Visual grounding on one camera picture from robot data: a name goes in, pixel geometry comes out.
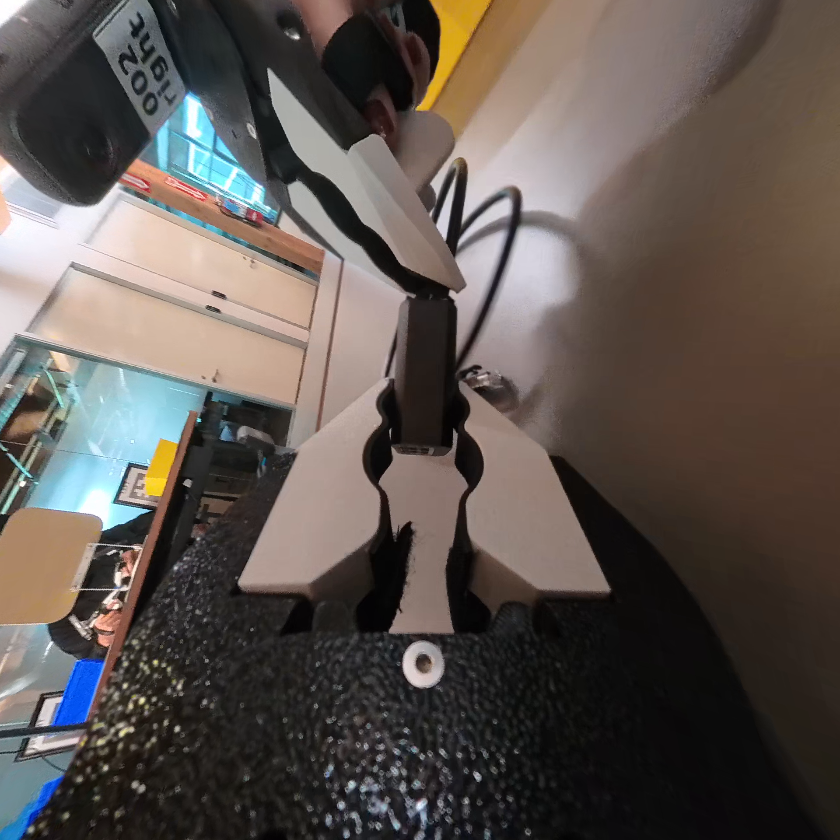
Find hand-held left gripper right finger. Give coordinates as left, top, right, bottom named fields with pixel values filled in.
left=448, top=382, right=613, bottom=634

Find stacked blue storage bins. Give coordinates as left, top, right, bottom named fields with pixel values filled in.
left=20, top=774, right=67, bottom=840

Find large yellow bin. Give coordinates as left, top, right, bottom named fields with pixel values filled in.
left=415, top=0, right=494, bottom=112

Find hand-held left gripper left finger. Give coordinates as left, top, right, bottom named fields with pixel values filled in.
left=238, top=381, right=414, bottom=634

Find person's right hand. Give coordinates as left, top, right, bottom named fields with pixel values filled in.
left=295, top=0, right=442, bottom=144

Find small yellow bin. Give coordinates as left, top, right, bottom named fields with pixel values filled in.
left=144, top=438, right=179, bottom=496

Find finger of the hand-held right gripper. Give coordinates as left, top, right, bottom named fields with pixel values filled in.
left=282, top=177, right=421, bottom=293
left=268, top=67, right=468, bottom=294

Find white storage cabinet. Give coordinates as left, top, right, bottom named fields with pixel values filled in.
left=26, top=197, right=322, bottom=408

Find brown top table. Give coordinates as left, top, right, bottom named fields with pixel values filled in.
left=85, top=408, right=201, bottom=723

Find framed marker card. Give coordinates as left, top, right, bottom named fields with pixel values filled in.
left=113, top=462, right=161, bottom=509
left=16, top=692, right=89, bottom=762

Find black ethernet cable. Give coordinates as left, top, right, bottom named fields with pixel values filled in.
left=410, top=157, right=526, bottom=398

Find low blue storage bin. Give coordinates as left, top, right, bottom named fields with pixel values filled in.
left=52, top=659, right=106, bottom=723

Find wooden beam red stickers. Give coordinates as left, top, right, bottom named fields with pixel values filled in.
left=118, top=161, right=326, bottom=273

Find black network adapter box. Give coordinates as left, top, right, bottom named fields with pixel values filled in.
left=392, top=292, right=458, bottom=457

